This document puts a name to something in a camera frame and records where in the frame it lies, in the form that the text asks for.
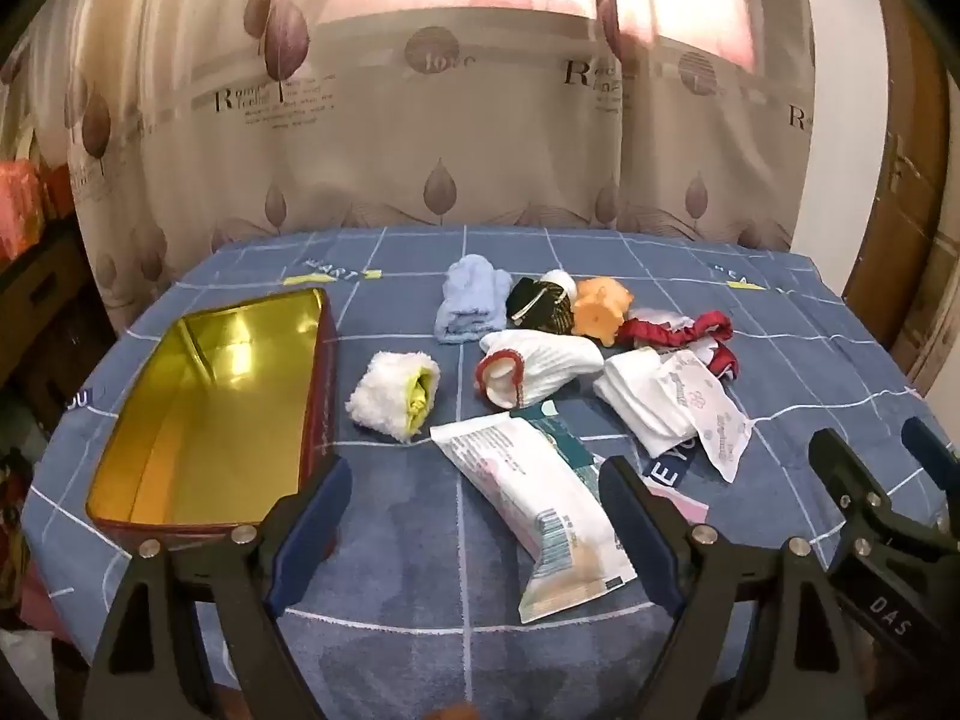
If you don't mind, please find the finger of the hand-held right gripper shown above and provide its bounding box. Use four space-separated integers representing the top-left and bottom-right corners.
808 429 901 563
900 417 960 533

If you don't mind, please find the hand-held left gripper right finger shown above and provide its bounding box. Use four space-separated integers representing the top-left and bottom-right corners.
598 454 875 720

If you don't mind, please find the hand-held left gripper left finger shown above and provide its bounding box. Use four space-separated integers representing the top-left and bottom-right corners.
81 456 353 720

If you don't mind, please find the teal packet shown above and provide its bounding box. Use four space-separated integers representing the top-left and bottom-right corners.
517 401 601 466

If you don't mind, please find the white wet wipes packet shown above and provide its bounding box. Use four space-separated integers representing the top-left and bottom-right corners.
429 416 638 625

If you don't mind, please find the white and yellow fluffy cloth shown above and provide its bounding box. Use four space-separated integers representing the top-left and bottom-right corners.
345 349 442 443

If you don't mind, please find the dark red tin box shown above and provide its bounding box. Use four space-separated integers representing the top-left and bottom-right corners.
85 286 335 565

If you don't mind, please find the white knit sock red trim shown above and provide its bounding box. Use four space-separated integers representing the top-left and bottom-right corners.
474 328 605 410

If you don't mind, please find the red ruffled white cloth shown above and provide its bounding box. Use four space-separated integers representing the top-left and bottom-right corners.
615 307 740 377

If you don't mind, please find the orange soft toy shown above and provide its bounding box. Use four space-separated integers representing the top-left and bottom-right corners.
571 277 632 347

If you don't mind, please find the black and gold patterned cloth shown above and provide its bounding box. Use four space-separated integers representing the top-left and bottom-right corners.
505 277 578 335

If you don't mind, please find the light blue fluffy towel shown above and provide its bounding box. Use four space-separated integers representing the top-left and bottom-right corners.
435 255 515 346

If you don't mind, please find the blue checked blanket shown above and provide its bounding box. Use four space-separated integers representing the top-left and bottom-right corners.
21 225 960 720

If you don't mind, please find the brown wooden furniture edge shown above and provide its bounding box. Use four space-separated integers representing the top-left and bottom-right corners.
840 0 960 391

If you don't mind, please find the brown wooden dresser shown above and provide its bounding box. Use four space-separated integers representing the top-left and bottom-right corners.
0 229 113 421

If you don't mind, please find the beige leaf print curtain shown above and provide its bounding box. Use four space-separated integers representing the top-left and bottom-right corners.
0 0 818 316

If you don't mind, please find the pink plastic bag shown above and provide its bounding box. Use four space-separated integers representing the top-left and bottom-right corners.
0 159 40 257

